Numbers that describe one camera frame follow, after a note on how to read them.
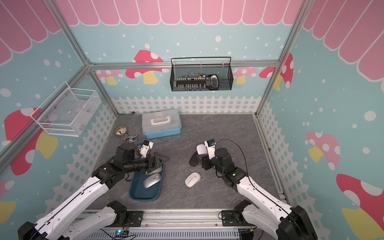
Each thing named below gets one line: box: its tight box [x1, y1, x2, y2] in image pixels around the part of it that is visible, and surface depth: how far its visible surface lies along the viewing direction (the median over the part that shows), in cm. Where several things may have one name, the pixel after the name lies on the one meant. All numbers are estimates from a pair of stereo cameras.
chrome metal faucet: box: [123, 134, 138, 143], surface depth 107 cm
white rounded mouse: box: [184, 172, 201, 188], surface depth 87 cm
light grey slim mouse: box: [196, 144, 208, 155], surface depth 81 cm
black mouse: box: [189, 151, 200, 167], surface depth 96 cm
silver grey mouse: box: [143, 173, 161, 189], surface depth 87 cm
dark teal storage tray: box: [129, 164, 164, 202], surface depth 85 cm
